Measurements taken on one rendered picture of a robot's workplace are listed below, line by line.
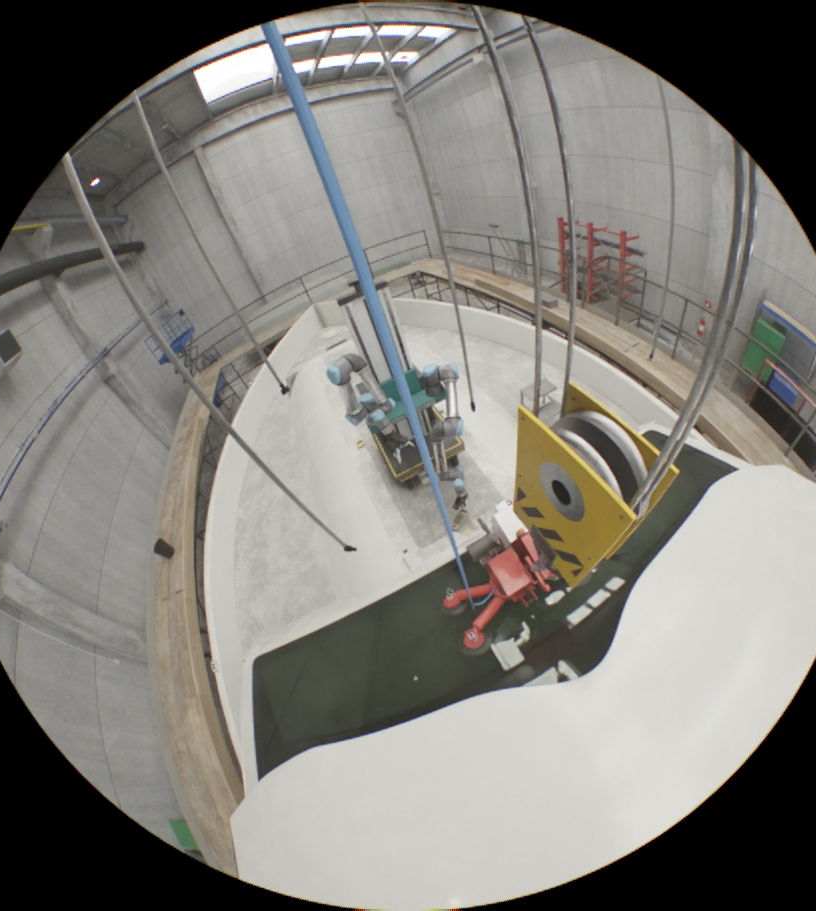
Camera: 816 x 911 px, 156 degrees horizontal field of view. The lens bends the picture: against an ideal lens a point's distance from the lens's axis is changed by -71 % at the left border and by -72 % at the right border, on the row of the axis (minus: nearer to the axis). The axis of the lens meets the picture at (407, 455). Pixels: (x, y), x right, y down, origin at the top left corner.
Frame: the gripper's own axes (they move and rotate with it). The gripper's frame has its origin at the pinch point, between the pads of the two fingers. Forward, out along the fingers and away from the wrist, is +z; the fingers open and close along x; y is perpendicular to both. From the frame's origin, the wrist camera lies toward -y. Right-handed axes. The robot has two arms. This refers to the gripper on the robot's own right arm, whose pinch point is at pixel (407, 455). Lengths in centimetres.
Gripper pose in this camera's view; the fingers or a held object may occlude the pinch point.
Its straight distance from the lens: 196.6
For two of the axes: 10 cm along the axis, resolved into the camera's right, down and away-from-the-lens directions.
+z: 5.2, 7.3, 4.4
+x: -5.8, 6.8, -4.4
